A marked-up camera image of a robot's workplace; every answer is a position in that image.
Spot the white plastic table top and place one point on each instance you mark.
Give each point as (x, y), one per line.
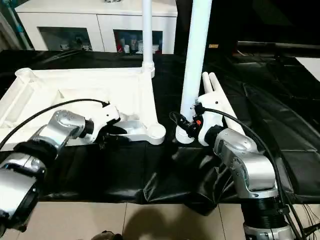
(75, 85)

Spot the white plastic table leg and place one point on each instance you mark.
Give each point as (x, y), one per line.
(225, 100)
(196, 50)
(206, 82)
(148, 37)

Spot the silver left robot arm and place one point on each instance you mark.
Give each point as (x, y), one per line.
(50, 135)

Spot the black work mat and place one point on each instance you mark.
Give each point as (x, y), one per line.
(175, 170)

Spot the small yellow label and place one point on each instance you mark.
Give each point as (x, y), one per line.
(213, 46)

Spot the white glass-door cabinet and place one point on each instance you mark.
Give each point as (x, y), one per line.
(75, 20)

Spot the white side board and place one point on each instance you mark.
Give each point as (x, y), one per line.
(310, 67)

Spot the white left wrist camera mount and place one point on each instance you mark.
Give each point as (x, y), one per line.
(107, 115)

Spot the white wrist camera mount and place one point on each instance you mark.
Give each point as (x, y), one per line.
(107, 115)
(212, 102)

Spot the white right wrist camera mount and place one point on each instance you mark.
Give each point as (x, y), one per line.
(212, 102)

